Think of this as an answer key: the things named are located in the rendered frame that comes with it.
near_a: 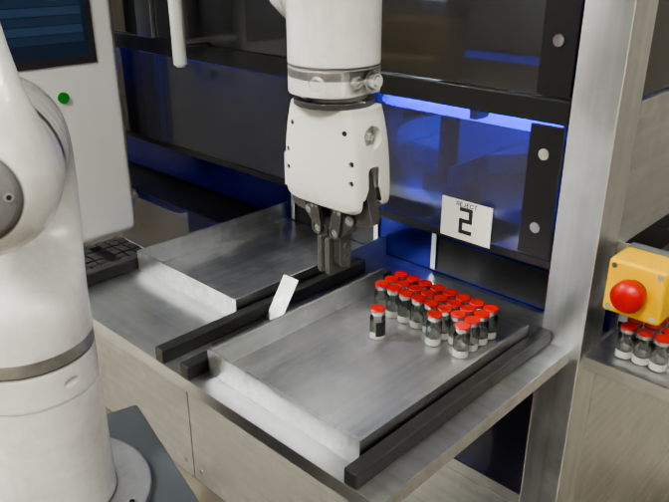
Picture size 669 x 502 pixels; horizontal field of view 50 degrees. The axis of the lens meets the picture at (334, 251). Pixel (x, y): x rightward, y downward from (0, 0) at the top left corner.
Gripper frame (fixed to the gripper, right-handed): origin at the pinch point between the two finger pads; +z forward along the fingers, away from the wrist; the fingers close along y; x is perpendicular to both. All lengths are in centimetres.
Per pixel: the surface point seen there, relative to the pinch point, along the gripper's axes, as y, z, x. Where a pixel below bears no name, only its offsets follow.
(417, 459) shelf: -9.5, 22.4, -2.8
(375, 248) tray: 28, 20, -40
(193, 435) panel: 83, 87, -34
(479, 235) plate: 4.6, 9.9, -34.6
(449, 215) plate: 9.9, 8.2, -34.6
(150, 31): 84, -12, -35
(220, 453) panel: 72, 86, -34
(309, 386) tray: 8.3, 22.1, -4.1
